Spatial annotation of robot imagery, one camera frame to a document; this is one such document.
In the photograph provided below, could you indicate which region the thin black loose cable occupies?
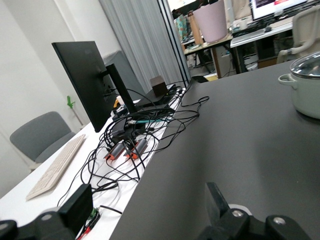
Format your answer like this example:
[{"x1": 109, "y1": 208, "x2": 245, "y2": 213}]
[{"x1": 139, "y1": 95, "x2": 210, "y2": 161}]

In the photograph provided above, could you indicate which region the black computer monitor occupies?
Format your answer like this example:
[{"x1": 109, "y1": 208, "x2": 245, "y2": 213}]
[{"x1": 51, "y1": 41, "x2": 139, "y2": 133}]

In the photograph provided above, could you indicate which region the black cable tangle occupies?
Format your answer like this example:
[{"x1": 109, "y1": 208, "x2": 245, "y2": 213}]
[{"x1": 57, "y1": 86, "x2": 201, "y2": 216}]

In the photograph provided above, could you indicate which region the pale green cooking pot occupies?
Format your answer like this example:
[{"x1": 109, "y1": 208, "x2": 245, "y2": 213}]
[{"x1": 277, "y1": 51, "x2": 320, "y2": 119}]

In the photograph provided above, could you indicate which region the grey background keyboard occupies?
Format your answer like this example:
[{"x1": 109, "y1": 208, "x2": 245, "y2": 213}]
[{"x1": 231, "y1": 28, "x2": 266, "y2": 40}]

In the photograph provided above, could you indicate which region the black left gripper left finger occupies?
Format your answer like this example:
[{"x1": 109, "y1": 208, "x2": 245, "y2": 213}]
[{"x1": 0, "y1": 183, "x2": 94, "y2": 240}]

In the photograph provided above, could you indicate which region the teal cable plug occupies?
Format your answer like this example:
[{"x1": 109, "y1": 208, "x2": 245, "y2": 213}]
[{"x1": 134, "y1": 118, "x2": 165, "y2": 124}]

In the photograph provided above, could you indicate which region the dark grey table mat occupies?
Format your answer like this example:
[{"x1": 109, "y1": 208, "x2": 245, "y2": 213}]
[{"x1": 108, "y1": 59, "x2": 320, "y2": 240}]

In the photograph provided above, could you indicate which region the beige computer keyboard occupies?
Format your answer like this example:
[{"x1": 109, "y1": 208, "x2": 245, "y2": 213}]
[{"x1": 25, "y1": 134, "x2": 87, "y2": 201}]

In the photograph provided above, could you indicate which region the pink plastic cup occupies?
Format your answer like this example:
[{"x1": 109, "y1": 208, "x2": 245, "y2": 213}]
[{"x1": 193, "y1": 0, "x2": 230, "y2": 43}]

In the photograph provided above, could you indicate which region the black cable hub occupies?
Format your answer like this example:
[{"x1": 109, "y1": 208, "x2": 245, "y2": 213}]
[{"x1": 109, "y1": 116, "x2": 130, "y2": 137}]

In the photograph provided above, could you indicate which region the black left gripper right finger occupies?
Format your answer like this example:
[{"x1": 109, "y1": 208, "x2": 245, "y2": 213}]
[{"x1": 197, "y1": 182, "x2": 314, "y2": 240}]

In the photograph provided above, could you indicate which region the light wooden desk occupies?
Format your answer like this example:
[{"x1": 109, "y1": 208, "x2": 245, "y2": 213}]
[{"x1": 181, "y1": 34, "x2": 235, "y2": 78}]

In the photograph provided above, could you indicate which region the grey curtain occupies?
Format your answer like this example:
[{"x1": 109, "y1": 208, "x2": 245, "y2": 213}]
[{"x1": 98, "y1": 0, "x2": 187, "y2": 93}]

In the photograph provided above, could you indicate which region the lit background monitor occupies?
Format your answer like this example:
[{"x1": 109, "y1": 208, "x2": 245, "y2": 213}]
[{"x1": 250, "y1": 0, "x2": 310, "y2": 21}]

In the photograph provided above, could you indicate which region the grey upholstered chair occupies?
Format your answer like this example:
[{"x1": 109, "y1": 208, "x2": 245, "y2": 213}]
[{"x1": 9, "y1": 111, "x2": 77, "y2": 165}]

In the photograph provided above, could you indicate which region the black partition post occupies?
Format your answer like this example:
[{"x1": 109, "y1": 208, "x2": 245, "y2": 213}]
[{"x1": 157, "y1": 0, "x2": 192, "y2": 85}]

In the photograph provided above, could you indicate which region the cream office chair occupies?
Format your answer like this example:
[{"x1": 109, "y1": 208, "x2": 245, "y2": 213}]
[{"x1": 276, "y1": 11, "x2": 320, "y2": 65}]

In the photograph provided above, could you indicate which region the yellow hand tool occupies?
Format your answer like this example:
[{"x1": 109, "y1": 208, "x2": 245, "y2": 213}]
[{"x1": 112, "y1": 96, "x2": 126, "y2": 112}]

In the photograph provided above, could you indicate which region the dark brown cube box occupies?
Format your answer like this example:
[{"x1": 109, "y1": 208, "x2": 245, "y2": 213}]
[{"x1": 149, "y1": 76, "x2": 169, "y2": 98}]

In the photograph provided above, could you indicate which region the white mug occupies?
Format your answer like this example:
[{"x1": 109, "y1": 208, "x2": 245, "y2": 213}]
[{"x1": 231, "y1": 19, "x2": 249, "y2": 30}]

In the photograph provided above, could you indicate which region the white office desk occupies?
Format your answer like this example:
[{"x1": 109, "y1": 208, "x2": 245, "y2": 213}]
[{"x1": 229, "y1": 22, "x2": 296, "y2": 76}]

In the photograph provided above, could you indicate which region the teal patterned bag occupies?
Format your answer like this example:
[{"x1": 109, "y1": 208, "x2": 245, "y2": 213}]
[{"x1": 174, "y1": 15, "x2": 190, "y2": 42}]

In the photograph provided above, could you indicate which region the grey and orange cylinder device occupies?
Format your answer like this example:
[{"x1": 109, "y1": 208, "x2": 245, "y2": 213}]
[
  {"x1": 124, "y1": 138, "x2": 148, "y2": 160},
  {"x1": 103, "y1": 142, "x2": 127, "y2": 161}
]

